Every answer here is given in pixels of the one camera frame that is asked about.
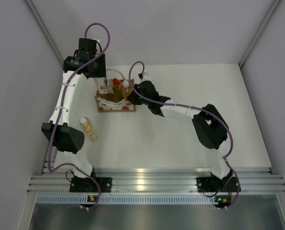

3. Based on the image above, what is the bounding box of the clear bottle grey cap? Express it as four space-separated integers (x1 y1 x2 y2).
94 77 108 94

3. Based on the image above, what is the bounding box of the red dotted canvas bag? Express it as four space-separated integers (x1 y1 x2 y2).
94 69 136 113

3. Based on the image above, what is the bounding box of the amber bottle clear cap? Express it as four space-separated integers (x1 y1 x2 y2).
80 117 98 142

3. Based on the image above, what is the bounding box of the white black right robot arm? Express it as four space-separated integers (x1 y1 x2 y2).
127 80 233 192

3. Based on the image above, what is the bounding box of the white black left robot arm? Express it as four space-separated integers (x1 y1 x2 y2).
41 38 107 192

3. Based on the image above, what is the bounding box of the amber bottle white cap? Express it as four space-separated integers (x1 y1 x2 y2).
122 80 132 100

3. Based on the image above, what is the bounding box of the yellow bottle red cap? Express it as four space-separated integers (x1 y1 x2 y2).
112 78 123 102

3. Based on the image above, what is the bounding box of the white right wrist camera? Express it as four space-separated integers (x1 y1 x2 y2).
138 72 151 81

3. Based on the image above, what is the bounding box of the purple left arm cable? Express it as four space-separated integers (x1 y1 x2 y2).
47 22 111 211

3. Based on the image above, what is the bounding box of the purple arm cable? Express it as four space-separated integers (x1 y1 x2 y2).
47 22 111 211
127 61 241 208

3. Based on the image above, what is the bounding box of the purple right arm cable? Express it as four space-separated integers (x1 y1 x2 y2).
127 61 241 208

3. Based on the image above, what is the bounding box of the left aluminium frame post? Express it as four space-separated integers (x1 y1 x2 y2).
23 0 64 67

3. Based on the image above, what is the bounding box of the aluminium frame post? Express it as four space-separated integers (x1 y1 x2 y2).
23 0 64 67
239 0 284 69

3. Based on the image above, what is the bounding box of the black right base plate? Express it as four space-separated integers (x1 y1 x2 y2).
196 177 239 193

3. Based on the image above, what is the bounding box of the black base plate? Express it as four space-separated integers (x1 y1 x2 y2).
196 177 239 193
69 176 112 193

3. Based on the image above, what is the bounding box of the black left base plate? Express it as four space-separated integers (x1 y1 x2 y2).
69 176 112 193

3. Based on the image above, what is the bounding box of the aluminium mounting rail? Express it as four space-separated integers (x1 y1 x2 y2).
27 168 285 195

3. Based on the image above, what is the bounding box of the white slotted cable duct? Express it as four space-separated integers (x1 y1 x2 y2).
36 195 218 205

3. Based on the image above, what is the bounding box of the right aluminium frame post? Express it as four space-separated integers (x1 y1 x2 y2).
239 0 284 69

